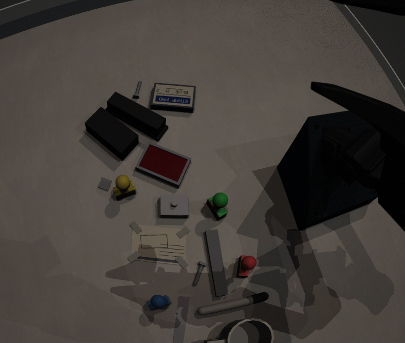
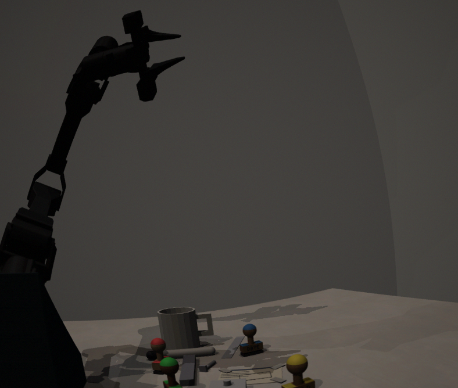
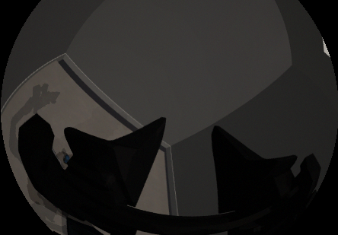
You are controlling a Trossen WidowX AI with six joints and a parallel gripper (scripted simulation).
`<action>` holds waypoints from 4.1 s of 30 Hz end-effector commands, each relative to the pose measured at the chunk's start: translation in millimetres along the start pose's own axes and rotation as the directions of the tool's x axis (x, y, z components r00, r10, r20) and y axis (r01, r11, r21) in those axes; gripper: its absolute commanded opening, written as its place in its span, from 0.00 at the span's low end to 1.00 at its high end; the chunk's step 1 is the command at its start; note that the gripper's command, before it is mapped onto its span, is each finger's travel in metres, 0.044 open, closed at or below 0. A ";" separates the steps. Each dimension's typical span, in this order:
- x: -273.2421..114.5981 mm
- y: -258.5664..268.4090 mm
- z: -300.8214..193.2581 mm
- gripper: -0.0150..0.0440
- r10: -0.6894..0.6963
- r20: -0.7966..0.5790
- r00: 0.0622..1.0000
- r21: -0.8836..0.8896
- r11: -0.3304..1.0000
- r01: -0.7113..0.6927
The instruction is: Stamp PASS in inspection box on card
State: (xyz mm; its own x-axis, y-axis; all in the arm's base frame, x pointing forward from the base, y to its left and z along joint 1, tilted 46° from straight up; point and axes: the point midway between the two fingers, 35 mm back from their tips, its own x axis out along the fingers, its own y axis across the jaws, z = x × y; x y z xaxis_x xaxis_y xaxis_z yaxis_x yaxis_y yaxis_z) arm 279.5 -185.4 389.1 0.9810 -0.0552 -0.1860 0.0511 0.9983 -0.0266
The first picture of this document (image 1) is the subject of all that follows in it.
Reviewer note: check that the grey square pad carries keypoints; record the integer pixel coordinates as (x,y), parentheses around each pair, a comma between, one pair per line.
(104,184)

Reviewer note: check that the beige inspection card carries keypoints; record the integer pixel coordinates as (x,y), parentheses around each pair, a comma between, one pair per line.
(158,244)

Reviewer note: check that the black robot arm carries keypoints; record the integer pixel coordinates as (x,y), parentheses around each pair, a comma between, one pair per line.
(358,158)

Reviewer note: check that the dark grey mug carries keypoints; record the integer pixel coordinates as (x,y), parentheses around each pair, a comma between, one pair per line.
(245,331)

